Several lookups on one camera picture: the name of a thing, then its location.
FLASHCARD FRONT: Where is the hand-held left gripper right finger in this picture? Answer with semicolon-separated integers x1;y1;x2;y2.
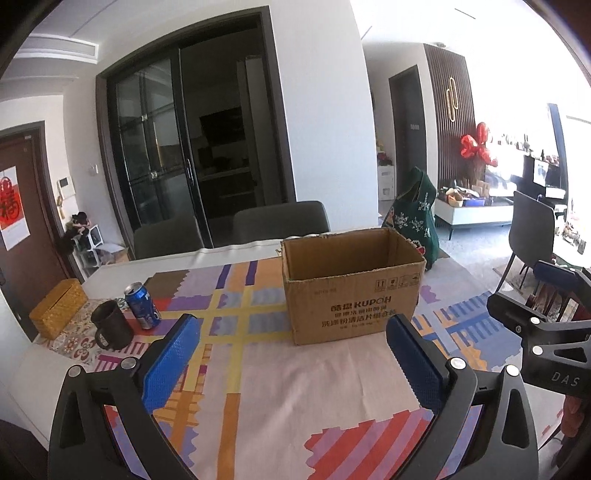
385;314;541;480

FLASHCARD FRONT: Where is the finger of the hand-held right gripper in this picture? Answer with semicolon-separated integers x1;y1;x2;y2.
533;260;591;301
487;292;591;356

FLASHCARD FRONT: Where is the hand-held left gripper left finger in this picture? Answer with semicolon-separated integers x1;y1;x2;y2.
47;314;202;480

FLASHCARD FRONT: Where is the brown cardboard box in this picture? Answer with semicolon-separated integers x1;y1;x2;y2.
281;227;426;346

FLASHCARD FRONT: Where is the grey chair with thin legs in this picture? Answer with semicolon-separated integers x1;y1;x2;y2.
505;190;557;291

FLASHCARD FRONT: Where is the brown wooden chair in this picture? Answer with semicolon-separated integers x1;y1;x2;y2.
526;272;591;444

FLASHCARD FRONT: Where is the blue drink can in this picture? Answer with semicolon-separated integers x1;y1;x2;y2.
124;282;162;330

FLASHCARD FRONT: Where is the dark brown mug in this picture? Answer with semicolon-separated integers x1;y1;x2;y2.
90;299;134;350

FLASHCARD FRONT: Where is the floral patterned placemat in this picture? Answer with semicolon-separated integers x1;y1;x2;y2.
34;298;153;370

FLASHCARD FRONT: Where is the white low cabinet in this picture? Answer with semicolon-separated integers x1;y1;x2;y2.
436;194;515;238

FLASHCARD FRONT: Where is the colourful patterned tablecloth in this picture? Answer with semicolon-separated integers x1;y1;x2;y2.
92;256;564;480

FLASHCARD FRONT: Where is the pile of small boxes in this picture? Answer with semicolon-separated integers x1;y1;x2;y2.
438;185;495;206

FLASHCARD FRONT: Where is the yellow woven box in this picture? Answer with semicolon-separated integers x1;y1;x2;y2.
29;278;88;339

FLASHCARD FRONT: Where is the narrow grey dining chair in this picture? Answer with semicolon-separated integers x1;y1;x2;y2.
133;215;205;260

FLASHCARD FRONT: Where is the green knitted snowflake bag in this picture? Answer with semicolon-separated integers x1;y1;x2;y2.
382;166;440;271

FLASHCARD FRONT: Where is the white low shelf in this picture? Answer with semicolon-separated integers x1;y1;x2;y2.
71;224;105;268

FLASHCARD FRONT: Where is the red foil balloon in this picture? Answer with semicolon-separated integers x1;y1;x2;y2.
460;122;500;167

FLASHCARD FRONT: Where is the brown entrance door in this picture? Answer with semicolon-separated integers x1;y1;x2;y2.
0;121;70;328

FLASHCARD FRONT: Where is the dark plush toy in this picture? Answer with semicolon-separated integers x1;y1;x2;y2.
58;211;93;252

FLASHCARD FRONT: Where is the white shelf with toys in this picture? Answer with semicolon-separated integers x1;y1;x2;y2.
376;138;397;201

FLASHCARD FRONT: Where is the wide grey dining chair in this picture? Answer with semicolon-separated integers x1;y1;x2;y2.
232;200;331;244

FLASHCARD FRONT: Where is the dark interior door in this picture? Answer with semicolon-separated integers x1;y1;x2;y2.
389;65;428;204

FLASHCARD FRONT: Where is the red and white door poster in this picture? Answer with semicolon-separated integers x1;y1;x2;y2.
0;167;31;252

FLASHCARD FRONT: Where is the black framed glass sliding door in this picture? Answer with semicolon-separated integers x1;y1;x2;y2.
95;6;296;250

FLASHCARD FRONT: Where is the gold wall decoration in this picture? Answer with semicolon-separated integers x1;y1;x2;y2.
445;78;459;121

